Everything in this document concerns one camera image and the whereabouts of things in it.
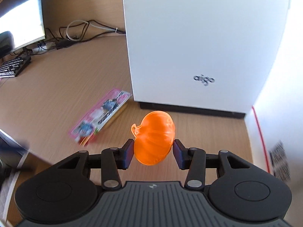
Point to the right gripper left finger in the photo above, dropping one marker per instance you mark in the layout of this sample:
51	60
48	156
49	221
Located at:
70	188

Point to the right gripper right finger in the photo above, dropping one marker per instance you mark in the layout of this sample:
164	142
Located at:
233	186

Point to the pink toy blister card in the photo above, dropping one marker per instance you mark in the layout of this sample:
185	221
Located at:
99	116

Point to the orange pumpkin shell half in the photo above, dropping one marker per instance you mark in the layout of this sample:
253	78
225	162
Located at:
154	137

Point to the white QR code placard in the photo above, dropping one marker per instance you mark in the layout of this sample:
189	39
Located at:
276	144

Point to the black keyboard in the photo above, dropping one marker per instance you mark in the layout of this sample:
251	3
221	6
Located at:
13	67

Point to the white aigo computer case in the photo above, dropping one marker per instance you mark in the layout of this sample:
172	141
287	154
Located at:
202	56

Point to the curved computer monitor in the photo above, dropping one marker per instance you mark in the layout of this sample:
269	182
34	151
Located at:
22	24

